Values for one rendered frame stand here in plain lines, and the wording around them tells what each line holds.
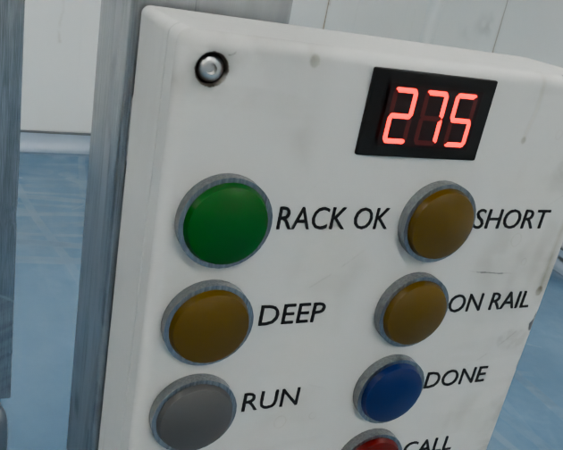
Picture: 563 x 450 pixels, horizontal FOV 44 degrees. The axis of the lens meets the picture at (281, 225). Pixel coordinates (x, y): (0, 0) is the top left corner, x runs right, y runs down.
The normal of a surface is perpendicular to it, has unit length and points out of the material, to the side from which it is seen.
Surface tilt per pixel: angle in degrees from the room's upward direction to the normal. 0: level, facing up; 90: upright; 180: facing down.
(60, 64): 90
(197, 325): 88
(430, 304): 87
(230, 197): 67
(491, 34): 90
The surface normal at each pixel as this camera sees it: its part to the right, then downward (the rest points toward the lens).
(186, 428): 0.34, 0.43
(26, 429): 0.18, -0.91
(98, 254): -0.90, 0.00
